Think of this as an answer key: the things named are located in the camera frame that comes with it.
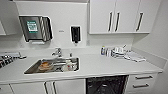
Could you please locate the white narrow drawer unit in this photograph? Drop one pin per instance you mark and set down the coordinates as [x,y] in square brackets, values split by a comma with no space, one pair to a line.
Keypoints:
[141,83]

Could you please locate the chrome sink faucet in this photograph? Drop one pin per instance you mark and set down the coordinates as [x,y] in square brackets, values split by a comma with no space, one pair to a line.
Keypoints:
[57,52]

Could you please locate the white mug red print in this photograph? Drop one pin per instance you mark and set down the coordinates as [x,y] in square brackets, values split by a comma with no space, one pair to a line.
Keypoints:
[69,65]

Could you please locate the stainless steel dishwasher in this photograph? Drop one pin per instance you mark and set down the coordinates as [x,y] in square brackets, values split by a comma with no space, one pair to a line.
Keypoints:
[106,86]

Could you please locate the white two-door base cabinet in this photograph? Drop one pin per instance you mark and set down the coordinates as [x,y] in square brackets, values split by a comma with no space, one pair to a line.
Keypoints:
[40,88]

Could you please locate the small wall label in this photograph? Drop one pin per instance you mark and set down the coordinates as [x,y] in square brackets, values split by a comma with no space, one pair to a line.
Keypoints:
[61,31]

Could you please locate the white plate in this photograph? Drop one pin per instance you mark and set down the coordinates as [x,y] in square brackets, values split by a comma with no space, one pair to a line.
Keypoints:
[73,70]

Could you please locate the white drawer stack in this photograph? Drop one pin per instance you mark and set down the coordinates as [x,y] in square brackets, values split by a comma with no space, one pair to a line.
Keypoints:
[5,90]

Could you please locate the stainless steel sink basin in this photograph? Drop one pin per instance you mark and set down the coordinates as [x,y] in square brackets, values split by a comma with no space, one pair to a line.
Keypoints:
[31,69]

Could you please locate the black soap dispenser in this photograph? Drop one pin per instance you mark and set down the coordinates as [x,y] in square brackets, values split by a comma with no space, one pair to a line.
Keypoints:
[75,34]

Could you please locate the grey paper towel dispenser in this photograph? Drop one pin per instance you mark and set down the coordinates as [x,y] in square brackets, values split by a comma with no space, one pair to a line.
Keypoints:
[35,28]

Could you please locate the small metal sink knob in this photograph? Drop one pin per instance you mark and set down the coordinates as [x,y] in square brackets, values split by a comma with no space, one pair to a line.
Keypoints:
[70,54]

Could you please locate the grey dish drying rack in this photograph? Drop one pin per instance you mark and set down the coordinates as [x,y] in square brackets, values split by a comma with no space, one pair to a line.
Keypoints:
[11,60]

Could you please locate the dish soap bottle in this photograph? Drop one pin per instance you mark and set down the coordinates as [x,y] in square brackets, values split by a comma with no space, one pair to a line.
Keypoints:
[103,51]

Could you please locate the small white bottle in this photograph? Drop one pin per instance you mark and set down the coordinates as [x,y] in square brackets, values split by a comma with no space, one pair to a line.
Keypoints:
[108,52]

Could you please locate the white wall cabinet three doors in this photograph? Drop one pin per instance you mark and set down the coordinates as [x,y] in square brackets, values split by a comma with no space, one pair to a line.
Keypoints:
[123,16]

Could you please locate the brown food container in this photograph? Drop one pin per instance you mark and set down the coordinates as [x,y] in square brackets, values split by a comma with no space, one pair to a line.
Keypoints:
[45,66]

